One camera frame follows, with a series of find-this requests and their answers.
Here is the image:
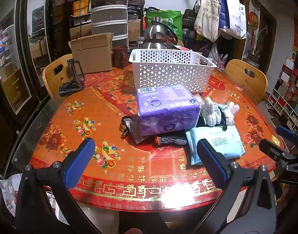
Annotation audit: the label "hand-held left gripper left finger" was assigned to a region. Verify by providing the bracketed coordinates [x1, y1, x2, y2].
[15, 138, 103, 234]

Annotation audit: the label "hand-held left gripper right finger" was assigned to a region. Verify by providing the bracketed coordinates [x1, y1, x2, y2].
[188, 138, 277, 234]

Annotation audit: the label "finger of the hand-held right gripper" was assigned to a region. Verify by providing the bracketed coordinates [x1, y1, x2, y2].
[276, 125, 298, 143]
[259, 139, 296, 166]

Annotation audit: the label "light blue wet wipes pack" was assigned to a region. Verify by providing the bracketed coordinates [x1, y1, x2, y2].
[185, 125, 246, 165]

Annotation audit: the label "fluffy white blue sock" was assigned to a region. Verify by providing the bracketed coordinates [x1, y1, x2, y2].
[200, 97, 228, 127]

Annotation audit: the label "fluffy pink white sock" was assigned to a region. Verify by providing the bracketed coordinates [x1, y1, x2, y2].
[225, 102, 240, 125]

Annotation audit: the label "black cable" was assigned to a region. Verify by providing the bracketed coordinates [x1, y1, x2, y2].
[120, 116, 140, 139]

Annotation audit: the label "clear plastic bag dark contents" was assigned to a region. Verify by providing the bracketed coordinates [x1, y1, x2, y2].
[126, 117, 159, 144]

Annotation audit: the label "purple tissue pack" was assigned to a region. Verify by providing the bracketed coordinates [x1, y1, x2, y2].
[136, 84, 201, 136]

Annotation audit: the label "white perforated plastic basket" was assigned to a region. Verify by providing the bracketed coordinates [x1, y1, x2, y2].
[129, 49, 217, 93]

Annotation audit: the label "shelf of boxes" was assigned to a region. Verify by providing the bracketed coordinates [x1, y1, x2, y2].
[266, 51, 298, 134]

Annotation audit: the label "red floral tablecloth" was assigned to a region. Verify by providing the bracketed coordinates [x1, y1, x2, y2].
[28, 66, 285, 212]

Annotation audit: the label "wooden chair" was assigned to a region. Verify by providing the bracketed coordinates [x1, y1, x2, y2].
[42, 54, 75, 98]
[225, 59, 268, 104]

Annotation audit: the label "white plastic bag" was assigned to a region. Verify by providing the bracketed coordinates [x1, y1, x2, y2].
[0, 173, 24, 216]

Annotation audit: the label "black folding phone stand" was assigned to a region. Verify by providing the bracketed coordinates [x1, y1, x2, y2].
[59, 59, 86, 97]

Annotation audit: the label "open cardboard box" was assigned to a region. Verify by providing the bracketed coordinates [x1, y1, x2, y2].
[68, 32, 114, 74]

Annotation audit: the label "brown mug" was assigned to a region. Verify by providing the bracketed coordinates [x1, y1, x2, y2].
[112, 46, 129, 69]

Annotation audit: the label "dark glass cabinet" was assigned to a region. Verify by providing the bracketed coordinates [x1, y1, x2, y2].
[0, 0, 54, 129]

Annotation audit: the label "white shopping bag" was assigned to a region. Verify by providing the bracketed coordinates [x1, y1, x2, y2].
[221, 0, 247, 40]

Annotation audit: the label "large water jug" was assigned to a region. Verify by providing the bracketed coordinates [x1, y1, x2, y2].
[182, 28, 196, 51]

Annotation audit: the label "blue shopping bag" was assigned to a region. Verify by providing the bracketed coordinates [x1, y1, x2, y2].
[219, 0, 230, 30]

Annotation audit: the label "closed cardboard box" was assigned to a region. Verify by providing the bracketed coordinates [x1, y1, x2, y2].
[70, 24, 92, 41]
[128, 19, 142, 42]

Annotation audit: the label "beige canvas tote bag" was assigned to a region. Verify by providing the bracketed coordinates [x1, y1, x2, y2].
[194, 0, 221, 42]

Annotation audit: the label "stainless steel kettle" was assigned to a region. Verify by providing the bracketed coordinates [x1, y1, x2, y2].
[140, 17, 179, 50]

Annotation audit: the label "black bag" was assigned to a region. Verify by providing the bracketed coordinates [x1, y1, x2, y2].
[182, 8, 201, 30]

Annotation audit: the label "green shopping bag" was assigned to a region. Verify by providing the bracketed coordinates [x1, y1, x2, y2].
[145, 9, 184, 42]

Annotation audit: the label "grey tiered storage tower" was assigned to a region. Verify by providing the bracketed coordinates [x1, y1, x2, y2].
[90, 0, 128, 47]

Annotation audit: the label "yellow box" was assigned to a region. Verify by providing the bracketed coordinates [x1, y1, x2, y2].
[73, 0, 91, 17]

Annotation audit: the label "red gold wall ornament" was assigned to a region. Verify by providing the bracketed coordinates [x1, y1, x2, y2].
[248, 10, 260, 27]

